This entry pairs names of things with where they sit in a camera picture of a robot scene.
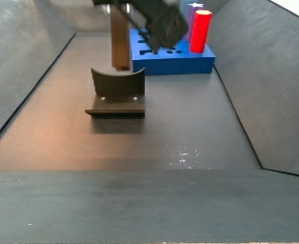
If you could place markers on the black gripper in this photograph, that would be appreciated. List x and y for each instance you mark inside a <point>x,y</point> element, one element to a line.
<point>165,24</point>

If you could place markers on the brown arch block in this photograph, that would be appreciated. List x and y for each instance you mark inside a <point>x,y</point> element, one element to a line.
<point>120,40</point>

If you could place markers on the light blue peg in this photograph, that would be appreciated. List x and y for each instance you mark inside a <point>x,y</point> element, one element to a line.
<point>182,6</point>

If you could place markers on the purple star peg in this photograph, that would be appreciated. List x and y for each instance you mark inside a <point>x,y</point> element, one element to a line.
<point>192,7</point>

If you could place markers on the red cylinder peg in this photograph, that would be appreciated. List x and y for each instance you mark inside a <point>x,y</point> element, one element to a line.
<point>200,27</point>

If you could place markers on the dark grey fixture bracket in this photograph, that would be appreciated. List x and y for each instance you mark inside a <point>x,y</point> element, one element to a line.
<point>118,94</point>

